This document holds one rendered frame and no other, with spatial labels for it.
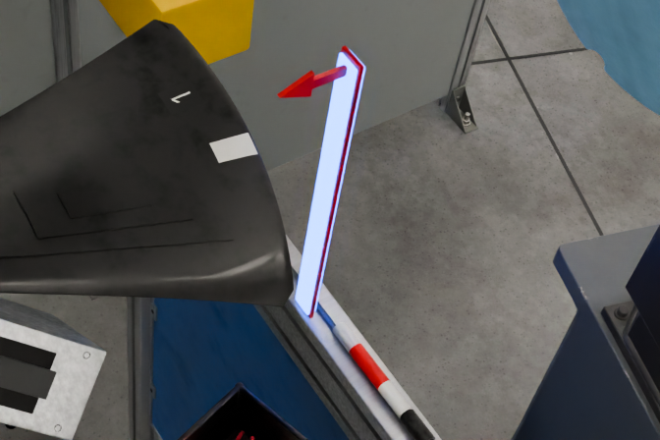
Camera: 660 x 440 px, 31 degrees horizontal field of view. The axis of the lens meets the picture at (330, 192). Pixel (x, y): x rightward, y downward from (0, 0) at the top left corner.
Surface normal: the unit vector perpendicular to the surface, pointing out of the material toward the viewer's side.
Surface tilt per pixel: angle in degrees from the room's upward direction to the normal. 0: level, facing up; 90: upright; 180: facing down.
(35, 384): 50
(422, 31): 90
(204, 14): 90
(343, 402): 90
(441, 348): 0
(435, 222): 0
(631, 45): 108
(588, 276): 0
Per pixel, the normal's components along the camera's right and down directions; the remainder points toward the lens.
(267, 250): 0.52, -0.34
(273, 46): 0.55, 0.69
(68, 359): 0.50, 0.12
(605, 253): 0.12, -0.63
